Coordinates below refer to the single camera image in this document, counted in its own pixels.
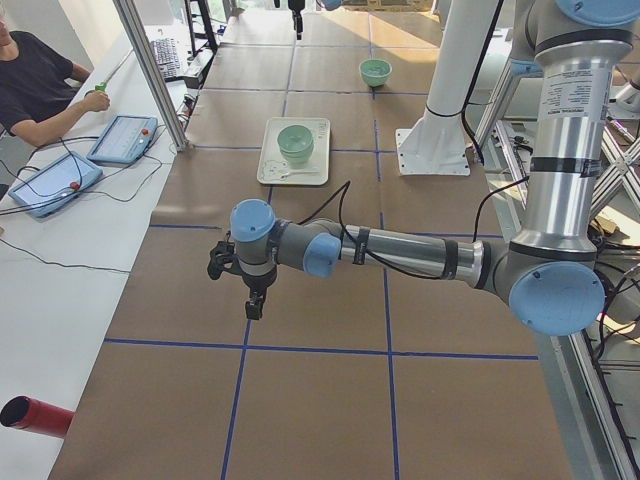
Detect green bowl with ice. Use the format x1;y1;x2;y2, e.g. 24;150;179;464
359;59;393;88

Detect green bowl on tray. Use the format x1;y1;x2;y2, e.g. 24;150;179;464
280;148;313;169

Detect white plastic spoon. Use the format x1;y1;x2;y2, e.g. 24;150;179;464
279;169;320;180

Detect black keyboard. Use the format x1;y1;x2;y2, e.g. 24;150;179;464
150;38;182;82

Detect cream bear serving tray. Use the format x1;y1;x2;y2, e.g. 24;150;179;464
256;117;330;186

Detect blue teach pendant far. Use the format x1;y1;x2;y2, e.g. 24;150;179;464
87;115;158;165

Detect blue teach pendant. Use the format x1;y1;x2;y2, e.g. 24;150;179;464
8;151;103;218
87;115;158;165

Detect blue teach pendant near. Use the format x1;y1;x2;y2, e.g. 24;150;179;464
8;151;103;218

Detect red cylinder tube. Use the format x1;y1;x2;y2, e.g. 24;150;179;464
1;396;74;438

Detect person in black shirt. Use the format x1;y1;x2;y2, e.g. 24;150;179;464
1;17;110;147

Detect aluminium frame post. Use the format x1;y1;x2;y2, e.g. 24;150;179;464
113;0;188;152

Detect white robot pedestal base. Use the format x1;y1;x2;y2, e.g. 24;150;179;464
396;0;502;176

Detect green handled stick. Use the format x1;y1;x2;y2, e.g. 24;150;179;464
94;48;133;92

